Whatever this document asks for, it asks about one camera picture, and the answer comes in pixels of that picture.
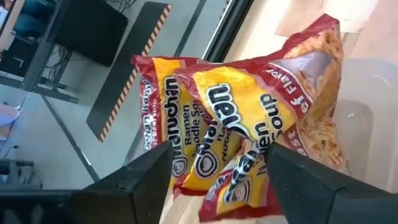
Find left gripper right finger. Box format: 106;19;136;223
264;142;348;224

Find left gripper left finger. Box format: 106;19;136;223
68;140;174;224

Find red Maruchan ramen packet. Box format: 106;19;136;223
182;124;246;192
198;139;284;223
173;14;351;175
130;55;215;190

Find clear plastic container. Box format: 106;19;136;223
329;57;398;194

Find black hazard-striped floor mat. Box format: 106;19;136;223
86;1;172;143

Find grey metal stand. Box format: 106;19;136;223
0;159;43;191

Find black equipment box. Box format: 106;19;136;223
54;0;129;68

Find grey metal workstation table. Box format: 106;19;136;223
0;0;80;105

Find black cable bundle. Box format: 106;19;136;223
46;46;74;90

